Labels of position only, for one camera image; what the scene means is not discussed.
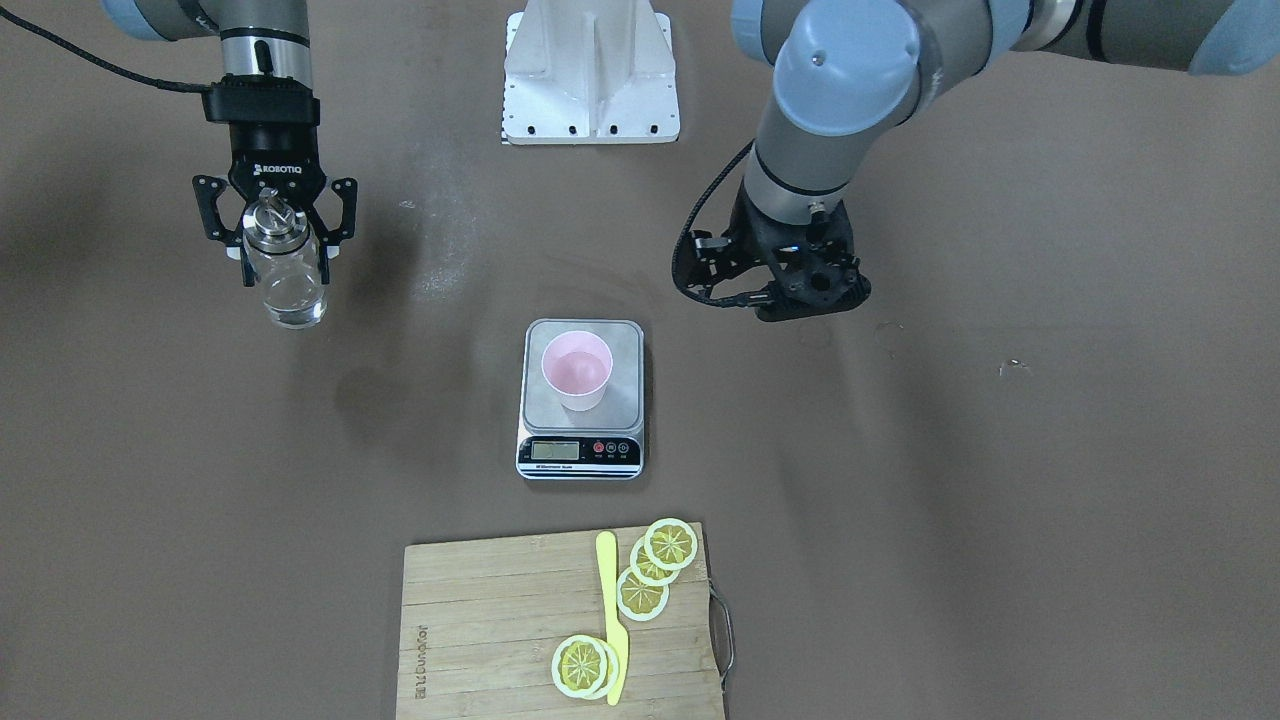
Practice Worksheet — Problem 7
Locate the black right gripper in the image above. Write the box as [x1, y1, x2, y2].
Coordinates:
[192, 78, 358, 290]

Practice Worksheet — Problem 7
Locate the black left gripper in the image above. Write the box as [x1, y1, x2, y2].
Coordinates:
[724, 190, 872, 322]

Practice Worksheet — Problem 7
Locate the glass sauce bottle metal spout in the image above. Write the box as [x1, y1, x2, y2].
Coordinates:
[242, 187, 326, 329]

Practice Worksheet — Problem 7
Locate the pink plastic cup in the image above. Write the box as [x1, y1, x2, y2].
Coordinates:
[540, 331, 614, 413]

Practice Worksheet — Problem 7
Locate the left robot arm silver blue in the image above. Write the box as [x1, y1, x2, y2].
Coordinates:
[672, 1, 1279, 322]

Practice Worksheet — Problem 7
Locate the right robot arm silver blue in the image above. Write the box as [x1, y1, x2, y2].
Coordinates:
[101, 1, 358, 286]

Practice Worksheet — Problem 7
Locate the digital kitchen scale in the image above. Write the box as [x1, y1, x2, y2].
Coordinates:
[515, 318, 646, 480]

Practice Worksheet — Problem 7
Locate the lemon slice top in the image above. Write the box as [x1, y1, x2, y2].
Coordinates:
[643, 518, 699, 571]

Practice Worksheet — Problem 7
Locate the yellow plastic knife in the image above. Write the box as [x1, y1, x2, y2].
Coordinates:
[595, 530, 630, 706]

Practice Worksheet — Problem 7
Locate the lemon slice bottom pair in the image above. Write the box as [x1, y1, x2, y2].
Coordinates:
[550, 634, 621, 700]

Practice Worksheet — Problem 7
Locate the bamboo cutting board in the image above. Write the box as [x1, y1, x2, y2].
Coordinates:
[396, 530, 732, 719]

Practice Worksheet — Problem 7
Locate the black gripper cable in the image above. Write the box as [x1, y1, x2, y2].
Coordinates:
[671, 140, 776, 309]

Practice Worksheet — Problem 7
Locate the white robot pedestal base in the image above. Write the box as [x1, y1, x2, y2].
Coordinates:
[500, 1, 681, 146]

